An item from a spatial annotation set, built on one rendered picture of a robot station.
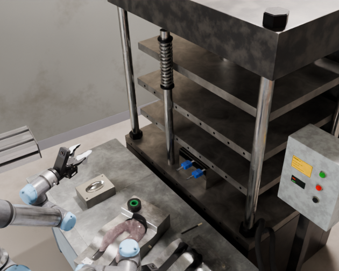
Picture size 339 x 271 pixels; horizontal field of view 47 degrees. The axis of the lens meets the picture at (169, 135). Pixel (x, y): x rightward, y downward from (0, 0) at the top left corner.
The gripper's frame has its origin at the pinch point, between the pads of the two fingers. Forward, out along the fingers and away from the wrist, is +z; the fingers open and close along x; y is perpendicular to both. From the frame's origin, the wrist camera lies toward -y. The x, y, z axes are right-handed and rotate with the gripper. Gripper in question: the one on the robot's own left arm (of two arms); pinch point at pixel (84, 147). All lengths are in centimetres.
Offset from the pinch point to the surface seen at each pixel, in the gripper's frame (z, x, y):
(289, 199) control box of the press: 52, 88, 23
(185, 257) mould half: 5, 58, 45
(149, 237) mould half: 9, 33, 54
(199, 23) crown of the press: 54, 24, -50
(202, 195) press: 58, 40, 62
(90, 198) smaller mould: 15, -14, 61
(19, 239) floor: 5, -89, 159
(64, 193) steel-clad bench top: 14, -36, 71
